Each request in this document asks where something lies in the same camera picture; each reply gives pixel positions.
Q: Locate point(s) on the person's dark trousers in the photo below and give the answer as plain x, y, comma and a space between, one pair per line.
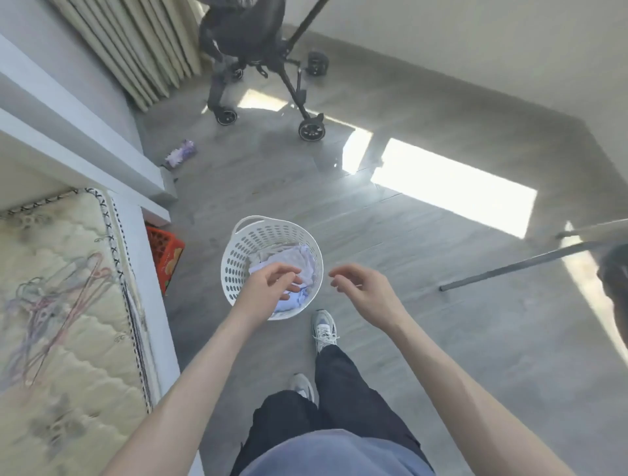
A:
343, 392

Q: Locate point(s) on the white wall ledge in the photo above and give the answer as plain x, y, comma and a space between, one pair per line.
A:
73, 117

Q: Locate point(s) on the person's left thumb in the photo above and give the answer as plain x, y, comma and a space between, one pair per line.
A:
289, 294

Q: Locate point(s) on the person's left forearm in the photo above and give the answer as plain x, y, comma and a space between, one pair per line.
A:
181, 397

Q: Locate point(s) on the black baby stroller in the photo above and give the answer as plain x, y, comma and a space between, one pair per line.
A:
255, 34

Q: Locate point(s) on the grey metal rack pole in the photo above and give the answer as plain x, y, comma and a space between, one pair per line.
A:
515, 266

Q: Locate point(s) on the red plastic crate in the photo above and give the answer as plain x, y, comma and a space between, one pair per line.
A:
164, 255

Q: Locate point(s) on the person's grey right sneaker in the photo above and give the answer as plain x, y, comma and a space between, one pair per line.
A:
325, 328

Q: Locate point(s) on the pile of pale clothes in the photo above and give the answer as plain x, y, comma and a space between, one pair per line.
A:
299, 257

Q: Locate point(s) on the person's left hand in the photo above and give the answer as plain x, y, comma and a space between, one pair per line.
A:
260, 294

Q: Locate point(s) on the person's right hand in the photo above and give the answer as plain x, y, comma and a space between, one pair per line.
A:
370, 296

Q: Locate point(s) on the person's right forearm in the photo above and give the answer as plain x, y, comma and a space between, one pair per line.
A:
466, 392

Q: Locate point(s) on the person's grey shirt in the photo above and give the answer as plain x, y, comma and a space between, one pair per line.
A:
338, 456

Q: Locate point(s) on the white bed frame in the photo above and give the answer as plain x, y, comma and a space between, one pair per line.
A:
144, 284

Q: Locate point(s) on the person's grey left sneaker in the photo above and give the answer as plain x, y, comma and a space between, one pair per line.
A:
303, 386

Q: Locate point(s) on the person's grey sneaker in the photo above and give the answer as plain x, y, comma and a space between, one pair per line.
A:
303, 386
325, 328

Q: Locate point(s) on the person's right thumb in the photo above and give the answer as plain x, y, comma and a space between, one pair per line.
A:
345, 287

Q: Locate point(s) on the white perforated laundry basket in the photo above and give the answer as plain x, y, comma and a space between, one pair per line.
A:
235, 265

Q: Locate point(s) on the beige pleated curtain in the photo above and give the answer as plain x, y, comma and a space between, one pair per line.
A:
147, 49

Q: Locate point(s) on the cream quilted mattress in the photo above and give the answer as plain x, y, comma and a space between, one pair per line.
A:
64, 421

